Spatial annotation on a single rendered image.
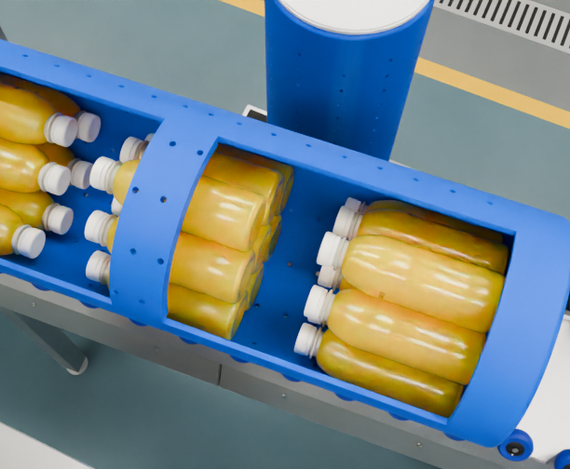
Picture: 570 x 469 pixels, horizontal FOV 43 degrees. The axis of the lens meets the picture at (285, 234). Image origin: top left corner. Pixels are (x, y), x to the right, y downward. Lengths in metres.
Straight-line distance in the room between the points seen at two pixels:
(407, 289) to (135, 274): 0.30
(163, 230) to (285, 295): 0.29
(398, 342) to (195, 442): 1.18
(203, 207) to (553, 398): 0.55
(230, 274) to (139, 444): 1.18
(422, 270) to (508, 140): 1.58
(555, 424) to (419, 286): 0.36
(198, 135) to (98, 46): 1.71
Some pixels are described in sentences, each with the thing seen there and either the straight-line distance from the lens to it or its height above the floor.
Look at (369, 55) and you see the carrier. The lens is 1.20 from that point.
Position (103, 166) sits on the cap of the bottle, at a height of 1.17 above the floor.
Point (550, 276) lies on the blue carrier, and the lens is 0.79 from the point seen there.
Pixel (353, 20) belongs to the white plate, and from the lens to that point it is 1.17.
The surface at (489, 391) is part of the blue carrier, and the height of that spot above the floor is 1.18.
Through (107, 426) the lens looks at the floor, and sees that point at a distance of 2.00.
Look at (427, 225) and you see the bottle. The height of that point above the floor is 1.15.
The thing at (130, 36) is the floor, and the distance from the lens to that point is 2.52.
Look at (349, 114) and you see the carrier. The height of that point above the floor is 0.81.
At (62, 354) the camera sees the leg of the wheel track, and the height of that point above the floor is 0.20.
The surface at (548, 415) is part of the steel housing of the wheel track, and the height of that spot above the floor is 0.93.
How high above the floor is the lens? 1.92
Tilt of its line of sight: 66 degrees down
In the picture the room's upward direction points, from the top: 1 degrees clockwise
